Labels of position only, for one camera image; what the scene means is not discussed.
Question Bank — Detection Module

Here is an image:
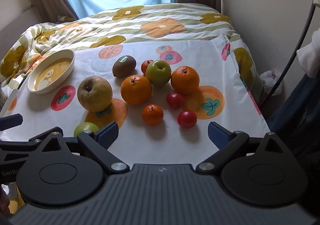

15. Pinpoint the green apple behind oranges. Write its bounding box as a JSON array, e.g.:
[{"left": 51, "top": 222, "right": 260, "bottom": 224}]
[{"left": 145, "top": 60, "right": 171, "bottom": 87}]

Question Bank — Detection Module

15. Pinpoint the red cherry tomato middle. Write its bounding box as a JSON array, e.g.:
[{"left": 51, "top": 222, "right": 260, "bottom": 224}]
[{"left": 166, "top": 92, "right": 184, "bottom": 110}]

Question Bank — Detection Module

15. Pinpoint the small mandarin orange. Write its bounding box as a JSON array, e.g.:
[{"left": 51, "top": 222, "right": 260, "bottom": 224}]
[{"left": 142, "top": 104, "right": 164, "bottom": 126}]

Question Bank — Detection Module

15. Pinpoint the large brownish wrinkled apple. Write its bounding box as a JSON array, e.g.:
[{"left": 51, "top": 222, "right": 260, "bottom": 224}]
[{"left": 77, "top": 76, "right": 113, "bottom": 112}]

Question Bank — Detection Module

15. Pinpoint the white plastic bag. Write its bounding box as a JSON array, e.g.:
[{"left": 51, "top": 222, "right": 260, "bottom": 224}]
[{"left": 260, "top": 68, "right": 281, "bottom": 94}]

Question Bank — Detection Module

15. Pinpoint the large orange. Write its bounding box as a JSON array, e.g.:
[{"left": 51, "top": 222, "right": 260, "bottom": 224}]
[
  {"left": 120, "top": 75, "right": 152, "bottom": 106},
  {"left": 171, "top": 66, "right": 200, "bottom": 94}
]

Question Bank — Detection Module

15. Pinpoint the red cherry tomato front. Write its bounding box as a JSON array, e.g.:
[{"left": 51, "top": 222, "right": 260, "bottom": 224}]
[{"left": 177, "top": 110, "right": 197, "bottom": 129}]

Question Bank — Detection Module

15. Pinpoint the brown kiwi with sticker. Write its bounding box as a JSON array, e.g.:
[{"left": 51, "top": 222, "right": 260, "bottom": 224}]
[{"left": 112, "top": 55, "right": 136, "bottom": 78}]

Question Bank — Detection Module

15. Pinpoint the black cable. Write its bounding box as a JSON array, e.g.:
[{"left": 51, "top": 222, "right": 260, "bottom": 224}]
[{"left": 265, "top": 0, "right": 317, "bottom": 102}]

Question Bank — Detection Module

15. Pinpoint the floral striped quilt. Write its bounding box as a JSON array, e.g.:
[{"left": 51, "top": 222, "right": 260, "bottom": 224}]
[{"left": 1, "top": 3, "right": 263, "bottom": 103}]

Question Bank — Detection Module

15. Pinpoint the white fruit print cloth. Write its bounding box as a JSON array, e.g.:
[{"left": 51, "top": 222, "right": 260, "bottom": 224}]
[{"left": 0, "top": 34, "right": 271, "bottom": 168}]

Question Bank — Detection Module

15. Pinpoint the red tomato behind apple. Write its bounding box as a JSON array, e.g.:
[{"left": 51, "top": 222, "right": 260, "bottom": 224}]
[{"left": 140, "top": 60, "right": 153, "bottom": 75}]

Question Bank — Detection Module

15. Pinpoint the red cherry tomato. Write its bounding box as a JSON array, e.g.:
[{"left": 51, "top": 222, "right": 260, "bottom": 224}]
[
  {"left": 166, "top": 92, "right": 184, "bottom": 110},
  {"left": 177, "top": 110, "right": 197, "bottom": 129}
]

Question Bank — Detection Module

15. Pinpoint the small green apple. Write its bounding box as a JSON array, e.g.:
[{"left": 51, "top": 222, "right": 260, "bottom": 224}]
[{"left": 74, "top": 122, "right": 99, "bottom": 137}]

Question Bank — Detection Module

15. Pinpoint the grey bed headboard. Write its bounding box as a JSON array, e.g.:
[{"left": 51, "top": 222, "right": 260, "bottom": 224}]
[{"left": 0, "top": 7, "right": 43, "bottom": 59}]

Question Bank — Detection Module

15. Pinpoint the cream duck print bowl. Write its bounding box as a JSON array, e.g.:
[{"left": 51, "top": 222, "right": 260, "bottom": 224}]
[{"left": 27, "top": 49, "right": 75, "bottom": 94}]

